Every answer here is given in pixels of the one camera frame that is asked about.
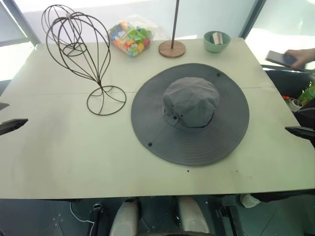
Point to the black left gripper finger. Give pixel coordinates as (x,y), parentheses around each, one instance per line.
(12,125)
(3,106)

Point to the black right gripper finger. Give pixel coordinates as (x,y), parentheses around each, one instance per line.
(302,134)

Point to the dark smartphone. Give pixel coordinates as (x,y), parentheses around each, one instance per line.
(276,57)

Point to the grey wide-brim hat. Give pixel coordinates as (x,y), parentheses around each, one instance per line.
(197,145)

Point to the wooden round-base pole stand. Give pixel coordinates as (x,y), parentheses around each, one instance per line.
(171,49)

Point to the person's bare hand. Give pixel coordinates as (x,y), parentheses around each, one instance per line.
(304,56)

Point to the green potted plant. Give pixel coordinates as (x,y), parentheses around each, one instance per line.
(306,96)

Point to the green bowl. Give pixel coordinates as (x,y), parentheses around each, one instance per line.
(216,48)

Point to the beige roll in bowl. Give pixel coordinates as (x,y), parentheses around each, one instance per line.
(217,38)

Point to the white rounded robot leg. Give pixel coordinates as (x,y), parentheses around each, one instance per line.
(124,218)
(193,216)

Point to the clear bag of colourful blocks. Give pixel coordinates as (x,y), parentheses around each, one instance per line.
(133,39)

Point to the black table frame bracket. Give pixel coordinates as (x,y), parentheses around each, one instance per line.
(230,218)
(96,218)

